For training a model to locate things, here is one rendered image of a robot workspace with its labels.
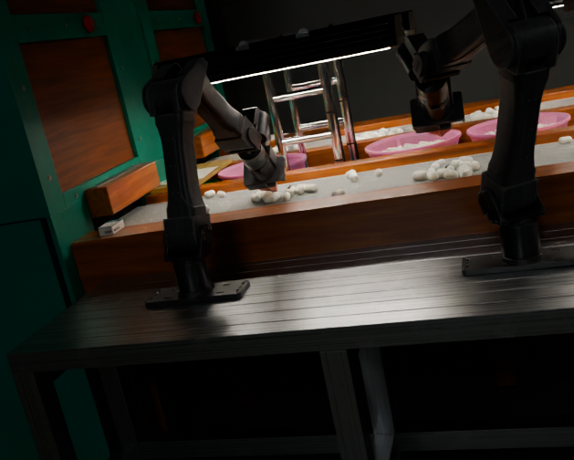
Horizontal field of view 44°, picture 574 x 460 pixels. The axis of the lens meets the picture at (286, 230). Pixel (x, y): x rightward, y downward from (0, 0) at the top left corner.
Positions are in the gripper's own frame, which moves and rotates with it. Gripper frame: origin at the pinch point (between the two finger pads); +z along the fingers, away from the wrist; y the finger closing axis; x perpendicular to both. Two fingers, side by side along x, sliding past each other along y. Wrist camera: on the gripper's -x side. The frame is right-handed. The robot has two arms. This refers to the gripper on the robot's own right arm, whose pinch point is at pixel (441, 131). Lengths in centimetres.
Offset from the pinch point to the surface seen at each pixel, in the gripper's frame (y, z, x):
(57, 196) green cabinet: 84, -11, 7
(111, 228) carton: 74, -3, 13
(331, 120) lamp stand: 28.8, 25.2, -23.4
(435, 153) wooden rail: 3.2, 28.2, -10.6
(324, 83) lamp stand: 28.9, 18.8, -30.9
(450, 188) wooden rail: -0.7, -3.6, 15.0
